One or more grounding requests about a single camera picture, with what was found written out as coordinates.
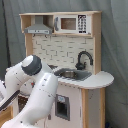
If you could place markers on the white microwave door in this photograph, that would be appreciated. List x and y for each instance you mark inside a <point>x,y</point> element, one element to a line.
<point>73,24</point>

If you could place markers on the white oven door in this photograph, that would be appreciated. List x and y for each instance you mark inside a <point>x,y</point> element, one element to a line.
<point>22,102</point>

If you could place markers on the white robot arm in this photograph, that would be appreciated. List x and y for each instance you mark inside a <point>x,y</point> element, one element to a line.
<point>42,97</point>

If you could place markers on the wooden toy kitchen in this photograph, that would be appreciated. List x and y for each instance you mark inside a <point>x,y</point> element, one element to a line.
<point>60,50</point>

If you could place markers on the grey toy sink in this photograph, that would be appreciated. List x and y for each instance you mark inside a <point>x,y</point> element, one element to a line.
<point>72,74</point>

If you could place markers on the black toy faucet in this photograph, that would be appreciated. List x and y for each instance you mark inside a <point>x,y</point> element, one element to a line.
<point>81,65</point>

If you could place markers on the grey range hood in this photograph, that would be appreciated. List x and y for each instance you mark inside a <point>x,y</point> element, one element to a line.
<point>39,27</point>

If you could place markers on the white cabinet door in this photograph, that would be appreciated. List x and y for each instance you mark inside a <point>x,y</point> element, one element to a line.
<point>66,110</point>

